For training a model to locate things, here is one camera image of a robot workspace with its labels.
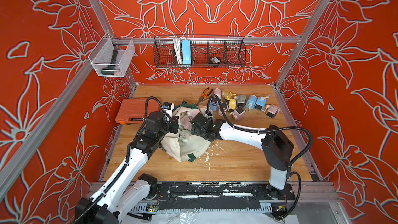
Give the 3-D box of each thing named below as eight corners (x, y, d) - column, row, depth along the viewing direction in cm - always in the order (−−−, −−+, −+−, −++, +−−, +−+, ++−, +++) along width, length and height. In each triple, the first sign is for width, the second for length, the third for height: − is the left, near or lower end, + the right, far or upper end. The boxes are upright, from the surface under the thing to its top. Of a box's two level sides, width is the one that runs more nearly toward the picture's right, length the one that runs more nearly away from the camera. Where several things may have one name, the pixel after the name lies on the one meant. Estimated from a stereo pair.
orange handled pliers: (195, 103, 111) (195, 101, 110) (207, 88, 121) (207, 86, 119) (201, 106, 110) (201, 104, 108) (212, 90, 119) (212, 89, 118)
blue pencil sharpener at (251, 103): (244, 110, 106) (247, 104, 101) (246, 100, 112) (248, 93, 107) (253, 112, 105) (256, 106, 99) (254, 102, 111) (257, 95, 105)
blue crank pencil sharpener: (253, 109, 107) (256, 103, 102) (257, 97, 114) (260, 91, 109) (263, 113, 105) (266, 107, 100) (267, 100, 112) (270, 94, 107)
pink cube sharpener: (230, 120, 100) (232, 114, 95) (229, 112, 105) (231, 106, 99) (243, 120, 100) (245, 114, 95) (241, 112, 105) (243, 106, 99)
